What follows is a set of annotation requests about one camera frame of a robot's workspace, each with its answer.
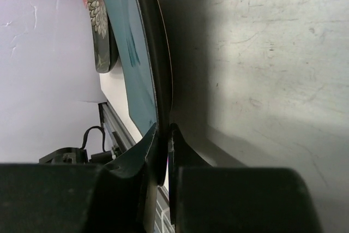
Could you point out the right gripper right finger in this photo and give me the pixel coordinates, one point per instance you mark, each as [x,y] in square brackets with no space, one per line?
[204,198]

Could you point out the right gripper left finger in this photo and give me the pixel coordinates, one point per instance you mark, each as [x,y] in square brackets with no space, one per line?
[117,197]

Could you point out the teal square plate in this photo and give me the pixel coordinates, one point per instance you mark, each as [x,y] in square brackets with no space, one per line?
[141,38]

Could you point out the black floral square plate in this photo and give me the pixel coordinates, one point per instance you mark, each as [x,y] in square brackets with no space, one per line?
[105,48]

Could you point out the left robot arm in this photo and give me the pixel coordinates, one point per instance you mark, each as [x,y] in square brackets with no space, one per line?
[71,155]

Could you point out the aluminium table frame rail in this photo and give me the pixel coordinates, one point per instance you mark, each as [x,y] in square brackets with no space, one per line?
[122,140]

